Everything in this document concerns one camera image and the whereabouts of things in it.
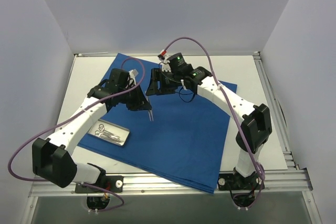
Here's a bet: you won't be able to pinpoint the steel tweezers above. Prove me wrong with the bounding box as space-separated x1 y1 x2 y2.
146 97 154 122

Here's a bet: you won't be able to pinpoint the steel instrument tray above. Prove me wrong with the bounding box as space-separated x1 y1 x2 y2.
88 119 130 146

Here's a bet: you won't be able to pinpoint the blue surgical wrap cloth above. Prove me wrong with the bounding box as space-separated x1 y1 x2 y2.
77 52 238 195

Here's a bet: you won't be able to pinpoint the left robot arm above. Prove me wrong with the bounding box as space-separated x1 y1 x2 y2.
32 68 152 192

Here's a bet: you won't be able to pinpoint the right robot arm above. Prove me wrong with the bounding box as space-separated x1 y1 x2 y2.
146 51 272 189

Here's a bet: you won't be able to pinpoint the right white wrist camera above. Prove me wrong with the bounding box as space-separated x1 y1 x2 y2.
158 49 171 72

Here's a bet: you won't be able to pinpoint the steel ring-handled scissors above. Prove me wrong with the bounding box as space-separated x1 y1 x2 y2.
97 124 121 141

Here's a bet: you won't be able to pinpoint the aluminium back rail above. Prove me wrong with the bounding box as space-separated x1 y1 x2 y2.
74 51 261 57

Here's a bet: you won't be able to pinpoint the aluminium rail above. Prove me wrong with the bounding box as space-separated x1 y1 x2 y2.
74 51 261 57
253 51 299 170
29 169 313 197

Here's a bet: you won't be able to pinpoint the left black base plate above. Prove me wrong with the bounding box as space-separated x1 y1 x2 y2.
75 175 124 194

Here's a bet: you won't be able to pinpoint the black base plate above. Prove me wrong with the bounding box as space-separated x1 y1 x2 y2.
75 175 124 194
217 173 265 191

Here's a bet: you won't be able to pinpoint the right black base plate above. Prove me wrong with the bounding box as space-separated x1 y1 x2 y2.
217 173 265 191

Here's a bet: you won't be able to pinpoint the aluminium right rail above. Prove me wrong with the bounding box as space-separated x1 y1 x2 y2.
253 51 299 170

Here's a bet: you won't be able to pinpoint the aluminium front rail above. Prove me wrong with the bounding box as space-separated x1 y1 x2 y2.
29 169 313 197

